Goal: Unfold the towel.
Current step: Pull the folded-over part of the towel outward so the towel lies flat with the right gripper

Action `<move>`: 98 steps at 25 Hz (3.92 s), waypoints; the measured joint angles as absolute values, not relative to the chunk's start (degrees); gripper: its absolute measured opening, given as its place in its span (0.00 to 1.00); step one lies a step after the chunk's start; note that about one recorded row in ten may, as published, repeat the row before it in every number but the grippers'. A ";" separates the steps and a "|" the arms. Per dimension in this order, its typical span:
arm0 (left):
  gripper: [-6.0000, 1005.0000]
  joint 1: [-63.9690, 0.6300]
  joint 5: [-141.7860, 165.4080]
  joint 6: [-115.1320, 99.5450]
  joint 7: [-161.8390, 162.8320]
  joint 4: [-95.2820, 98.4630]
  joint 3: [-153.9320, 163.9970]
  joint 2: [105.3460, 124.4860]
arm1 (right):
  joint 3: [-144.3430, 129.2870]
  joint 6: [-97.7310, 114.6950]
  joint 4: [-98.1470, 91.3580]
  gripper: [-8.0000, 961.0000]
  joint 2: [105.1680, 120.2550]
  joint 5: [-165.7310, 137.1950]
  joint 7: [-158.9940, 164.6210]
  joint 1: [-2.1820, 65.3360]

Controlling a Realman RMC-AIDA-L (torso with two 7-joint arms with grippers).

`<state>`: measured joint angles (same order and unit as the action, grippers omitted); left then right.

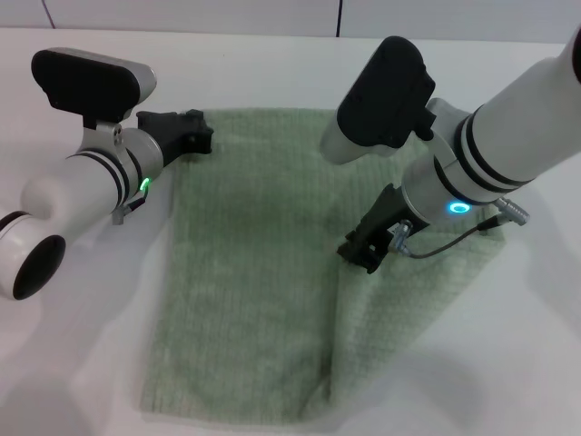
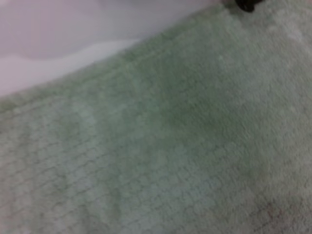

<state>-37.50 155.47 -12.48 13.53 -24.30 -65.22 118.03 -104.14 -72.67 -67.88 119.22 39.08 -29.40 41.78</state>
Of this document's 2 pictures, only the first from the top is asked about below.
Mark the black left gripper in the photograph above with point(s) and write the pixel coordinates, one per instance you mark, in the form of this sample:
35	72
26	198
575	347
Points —
171	132

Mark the green terry towel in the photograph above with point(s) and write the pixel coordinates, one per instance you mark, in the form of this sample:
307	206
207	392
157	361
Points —
254	254

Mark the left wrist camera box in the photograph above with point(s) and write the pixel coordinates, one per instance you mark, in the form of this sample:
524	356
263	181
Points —
91	84

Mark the black wall strip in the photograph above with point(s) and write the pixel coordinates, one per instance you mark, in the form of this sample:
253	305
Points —
338	18

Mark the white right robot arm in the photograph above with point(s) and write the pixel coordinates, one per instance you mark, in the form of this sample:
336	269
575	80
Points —
499	136

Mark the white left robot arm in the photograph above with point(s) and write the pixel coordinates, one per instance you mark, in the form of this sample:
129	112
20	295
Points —
77	191

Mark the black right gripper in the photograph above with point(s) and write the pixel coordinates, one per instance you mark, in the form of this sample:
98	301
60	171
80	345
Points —
390	218

